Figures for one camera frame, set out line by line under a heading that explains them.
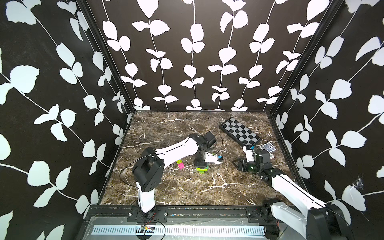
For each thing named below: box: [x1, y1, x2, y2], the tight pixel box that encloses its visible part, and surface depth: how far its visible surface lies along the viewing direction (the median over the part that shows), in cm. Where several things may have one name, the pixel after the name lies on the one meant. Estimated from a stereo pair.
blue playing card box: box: [260, 142, 277, 153], surface depth 100 cm
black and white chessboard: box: [219, 117, 262, 147], surface depth 106 cm
